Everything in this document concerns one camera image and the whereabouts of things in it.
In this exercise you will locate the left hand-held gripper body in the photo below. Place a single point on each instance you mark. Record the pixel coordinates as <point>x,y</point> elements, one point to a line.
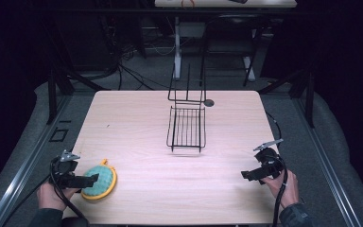
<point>66,167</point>

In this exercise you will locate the green round yellow-rimmed pot holder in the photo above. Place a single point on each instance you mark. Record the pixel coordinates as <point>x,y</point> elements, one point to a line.
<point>102,181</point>

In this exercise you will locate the black chair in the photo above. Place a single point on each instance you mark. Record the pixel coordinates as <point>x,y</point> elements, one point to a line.
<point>230,34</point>

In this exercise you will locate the white desk with metal legs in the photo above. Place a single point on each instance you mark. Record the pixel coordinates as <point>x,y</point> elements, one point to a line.
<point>225,3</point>

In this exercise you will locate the person's right hand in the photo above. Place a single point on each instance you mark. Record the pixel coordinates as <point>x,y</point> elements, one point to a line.
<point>285,189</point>

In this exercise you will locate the aluminium floor rail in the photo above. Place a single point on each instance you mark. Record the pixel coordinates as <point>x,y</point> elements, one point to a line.
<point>326,164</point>
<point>22,170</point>

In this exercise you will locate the grey round table grommet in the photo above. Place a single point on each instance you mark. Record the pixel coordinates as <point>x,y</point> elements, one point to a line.
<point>208,102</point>

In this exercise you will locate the black metal stand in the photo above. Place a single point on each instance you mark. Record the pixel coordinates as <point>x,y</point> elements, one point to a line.
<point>299,85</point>
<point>58,82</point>

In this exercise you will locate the person's left hand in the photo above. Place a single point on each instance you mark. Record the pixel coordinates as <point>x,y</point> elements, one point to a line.
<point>48,197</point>

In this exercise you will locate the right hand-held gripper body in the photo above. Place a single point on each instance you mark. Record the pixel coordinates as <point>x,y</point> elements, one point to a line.
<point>269,162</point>

